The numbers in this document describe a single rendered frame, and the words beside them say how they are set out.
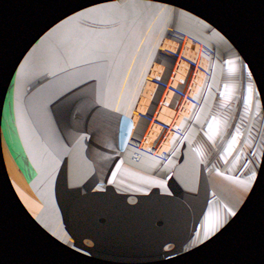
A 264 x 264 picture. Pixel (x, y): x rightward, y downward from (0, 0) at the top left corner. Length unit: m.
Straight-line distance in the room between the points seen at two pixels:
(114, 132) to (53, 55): 1.07
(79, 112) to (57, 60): 0.90
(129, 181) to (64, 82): 0.46
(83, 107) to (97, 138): 0.15
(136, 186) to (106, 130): 0.25
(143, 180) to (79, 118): 0.37
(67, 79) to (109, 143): 0.31
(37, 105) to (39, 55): 0.82
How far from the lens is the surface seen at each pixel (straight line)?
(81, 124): 0.43
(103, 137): 0.36
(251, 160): 1.96
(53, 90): 0.38
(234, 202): 0.23
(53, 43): 1.18
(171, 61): 8.49
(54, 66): 1.19
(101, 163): 0.38
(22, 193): 0.90
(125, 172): 0.39
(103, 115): 0.39
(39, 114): 0.38
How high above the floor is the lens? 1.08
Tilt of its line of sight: 4 degrees down
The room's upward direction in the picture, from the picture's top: 115 degrees clockwise
